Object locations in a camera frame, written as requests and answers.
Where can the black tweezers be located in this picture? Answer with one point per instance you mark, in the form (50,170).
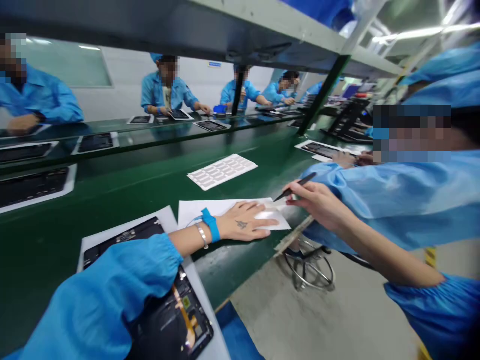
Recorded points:
(300,183)

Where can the black rack of tablets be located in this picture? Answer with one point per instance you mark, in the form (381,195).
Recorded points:
(347,122)

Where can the green support post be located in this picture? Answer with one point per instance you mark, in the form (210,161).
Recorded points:
(324,93)

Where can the black support post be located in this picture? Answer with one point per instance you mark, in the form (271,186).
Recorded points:
(239,90)

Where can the person's left hand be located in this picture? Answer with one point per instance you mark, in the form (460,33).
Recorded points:
(240,221)

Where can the person's right hand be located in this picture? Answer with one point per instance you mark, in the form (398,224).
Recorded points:
(318,204)

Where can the wall window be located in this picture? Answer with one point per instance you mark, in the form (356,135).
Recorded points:
(67,63)

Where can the black tablet in white tray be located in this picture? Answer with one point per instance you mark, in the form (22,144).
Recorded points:
(212,125)
(24,152)
(176,311)
(322,149)
(180,114)
(33,187)
(140,119)
(95,142)

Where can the metal stool base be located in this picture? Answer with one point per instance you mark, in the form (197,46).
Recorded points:
(309,268)

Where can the white sticker sheet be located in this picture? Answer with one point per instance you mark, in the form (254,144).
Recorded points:
(223,171)

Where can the green overhead shelf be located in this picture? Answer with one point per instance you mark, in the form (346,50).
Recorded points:
(210,26)

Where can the white paper sheet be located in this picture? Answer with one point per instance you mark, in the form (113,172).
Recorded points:
(202,212)

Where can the blue box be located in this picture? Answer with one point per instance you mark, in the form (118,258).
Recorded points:
(221,109)

